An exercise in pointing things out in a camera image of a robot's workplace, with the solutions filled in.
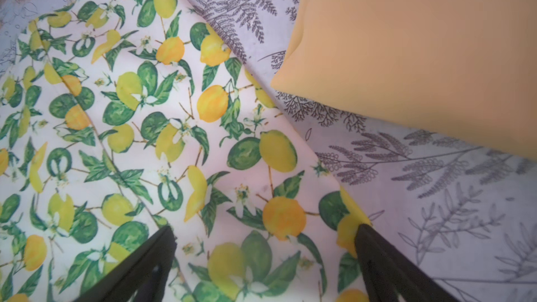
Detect lemon print skirt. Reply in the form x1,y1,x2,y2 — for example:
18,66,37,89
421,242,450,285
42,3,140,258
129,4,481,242
1,0,368,301

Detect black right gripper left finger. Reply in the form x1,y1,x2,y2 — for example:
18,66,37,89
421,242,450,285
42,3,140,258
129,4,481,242
77,225,177,302

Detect yellow skirt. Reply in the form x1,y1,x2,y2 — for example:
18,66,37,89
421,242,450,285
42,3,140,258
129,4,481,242
271,0,536,159

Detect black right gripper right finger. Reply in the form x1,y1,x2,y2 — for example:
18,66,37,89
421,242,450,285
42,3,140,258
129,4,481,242
355,225,456,302

